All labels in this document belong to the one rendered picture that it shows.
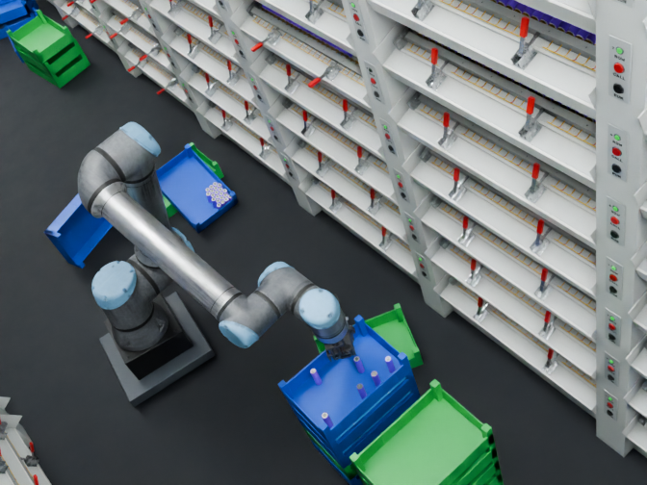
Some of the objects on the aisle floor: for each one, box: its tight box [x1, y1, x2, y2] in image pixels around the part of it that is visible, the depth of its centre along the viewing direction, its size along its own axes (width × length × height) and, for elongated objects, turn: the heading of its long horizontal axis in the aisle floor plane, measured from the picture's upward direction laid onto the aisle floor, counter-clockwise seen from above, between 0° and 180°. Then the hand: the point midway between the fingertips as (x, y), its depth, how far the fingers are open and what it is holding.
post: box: [215, 0, 322, 217], centre depth 258 cm, size 20×9×170 cm, turn 141°
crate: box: [313, 303, 424, 369], centre depth 268 cm, size 30×20×8 cm
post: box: [342, 0, 453, 318], centre depth 215 cm, size 20×9×170 cm, turn 141°
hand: (343, 343), depth 230 cm, fingers closed, pressing on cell
